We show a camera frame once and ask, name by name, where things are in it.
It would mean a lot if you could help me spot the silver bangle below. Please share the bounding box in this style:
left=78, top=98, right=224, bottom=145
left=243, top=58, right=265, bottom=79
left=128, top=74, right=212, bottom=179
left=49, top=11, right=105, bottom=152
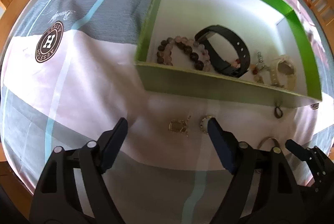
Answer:
left=255, top=136, right=281, bottom=175

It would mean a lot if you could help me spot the small pearl ring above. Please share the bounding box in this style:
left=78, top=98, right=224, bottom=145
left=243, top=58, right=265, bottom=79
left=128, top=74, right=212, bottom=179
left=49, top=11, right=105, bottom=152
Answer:
left=199, top=116, right=215, bottom=135

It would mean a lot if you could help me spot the green crystal brooch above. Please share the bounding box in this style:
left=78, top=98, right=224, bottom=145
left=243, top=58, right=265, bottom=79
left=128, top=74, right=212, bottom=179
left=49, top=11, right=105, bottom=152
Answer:
left=256, top=51, right=269, bottom=72

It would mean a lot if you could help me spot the gold clover brooch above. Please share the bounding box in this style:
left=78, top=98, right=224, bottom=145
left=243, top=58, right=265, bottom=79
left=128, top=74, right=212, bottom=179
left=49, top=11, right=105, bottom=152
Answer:
left=168, top=116, right=191, bottom=136

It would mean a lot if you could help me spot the black watch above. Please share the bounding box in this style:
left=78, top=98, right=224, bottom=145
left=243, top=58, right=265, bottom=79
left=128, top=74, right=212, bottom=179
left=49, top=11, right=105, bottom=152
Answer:
left=195, top=25, right=250, bottom=78

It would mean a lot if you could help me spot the red amber bead bracelet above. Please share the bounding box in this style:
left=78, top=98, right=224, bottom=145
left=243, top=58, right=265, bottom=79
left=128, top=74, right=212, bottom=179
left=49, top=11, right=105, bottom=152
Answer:
left=229, top=58, right=264, bottom=84

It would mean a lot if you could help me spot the plaid bed quilt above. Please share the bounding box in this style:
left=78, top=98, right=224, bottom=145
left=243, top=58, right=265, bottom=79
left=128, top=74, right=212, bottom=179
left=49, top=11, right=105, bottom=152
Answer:
left=1, top=0, right=333, bottom=223

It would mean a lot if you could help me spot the wooden footboard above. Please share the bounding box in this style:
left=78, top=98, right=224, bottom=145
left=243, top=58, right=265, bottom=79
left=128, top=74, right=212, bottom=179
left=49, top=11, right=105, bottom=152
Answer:
left=305, top=0, right=333, bottom=34

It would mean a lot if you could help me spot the green cardboard box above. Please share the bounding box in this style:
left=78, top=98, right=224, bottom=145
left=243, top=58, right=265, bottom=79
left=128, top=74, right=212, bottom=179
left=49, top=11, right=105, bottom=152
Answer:
left=135, top=0, right=322, bottom=108

